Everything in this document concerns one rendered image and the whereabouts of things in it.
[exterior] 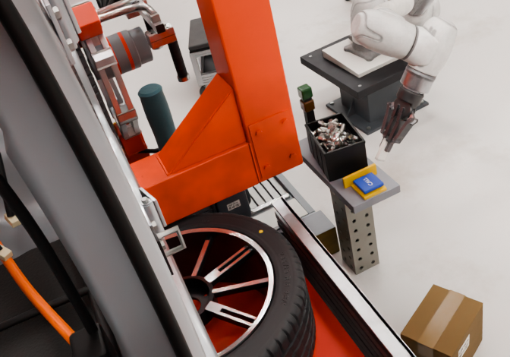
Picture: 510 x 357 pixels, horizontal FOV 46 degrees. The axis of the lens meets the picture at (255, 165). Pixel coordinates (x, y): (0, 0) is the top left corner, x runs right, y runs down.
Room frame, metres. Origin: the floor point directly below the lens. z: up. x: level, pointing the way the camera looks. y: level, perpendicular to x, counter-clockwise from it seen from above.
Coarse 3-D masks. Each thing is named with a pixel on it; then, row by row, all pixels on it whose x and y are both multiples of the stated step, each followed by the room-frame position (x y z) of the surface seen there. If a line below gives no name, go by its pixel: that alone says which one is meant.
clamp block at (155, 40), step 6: (168, 24) 1.92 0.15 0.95; (150, 30) 1.91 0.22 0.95; (168, 30) 1.89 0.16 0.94; (174, 30) 1.89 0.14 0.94; (150, 36) 1.87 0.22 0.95; (156, 36) 1.88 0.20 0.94; (162, 36) 1.88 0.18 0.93; (168, 36) 1.89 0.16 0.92; (174, 36) 1.89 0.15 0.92; (150, 42) 1.87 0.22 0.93; (156, 42) 1.88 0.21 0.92; (162, 42) 1.88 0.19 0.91; (168, 42) 1.89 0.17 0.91
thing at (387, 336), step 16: (288, 208) 1.52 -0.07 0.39; (288, 224) 1.45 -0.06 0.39; (304, 224) 1.43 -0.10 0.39; (304, 240) 1.36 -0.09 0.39; (304, 256) 1.39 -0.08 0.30; (320, 256) 1.28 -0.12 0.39; (320, 272) 1.28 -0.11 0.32; (336, 272) 1.20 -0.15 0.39; (336, 288) 1.19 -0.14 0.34; (352, 288) 1.13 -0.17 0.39; (352, 304) 1.07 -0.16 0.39; (368, 304) 1.06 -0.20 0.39; (352, 320) 1.11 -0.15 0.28; (368, 320) 1.01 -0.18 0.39; (384, 320) 1.00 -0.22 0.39; (368, 336) 1.03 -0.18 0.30; (384, 336) 0.95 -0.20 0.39; (384, 352) 0.94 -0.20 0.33; (400, 352) 0.89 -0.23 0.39
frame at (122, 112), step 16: (80, 0) 1.90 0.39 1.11; (96, 64) 1.75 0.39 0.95; (112, 64) 1.76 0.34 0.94; (96, 80) 2.19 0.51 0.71; (112, 80) 2.19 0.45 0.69; (112, 96) 1.75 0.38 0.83; (128, 96) 1.76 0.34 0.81; (112, 112) 2.06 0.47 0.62; (128, 112) 1.76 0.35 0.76; (128, 128) 1.90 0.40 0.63
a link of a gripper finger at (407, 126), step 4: (408, 120) 1.43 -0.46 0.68; (412, 120) 1.42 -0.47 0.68; (404, 124) 1.44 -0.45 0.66; (408, 124) 1.43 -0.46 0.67; (400, 128) 1.44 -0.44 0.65; (404, 128) 1.43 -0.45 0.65; (408, 128) 1.43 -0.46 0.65; (400, 132) 1.43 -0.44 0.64; (404, 132) 1.43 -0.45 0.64; (396, 136) 1.44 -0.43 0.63; (400, 136) 1.43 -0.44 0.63; (404, 136) 1.43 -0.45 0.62; (392, 140) 1.44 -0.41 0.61; (396, 140) 1.43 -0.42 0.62; (400, 140) 1.43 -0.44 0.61
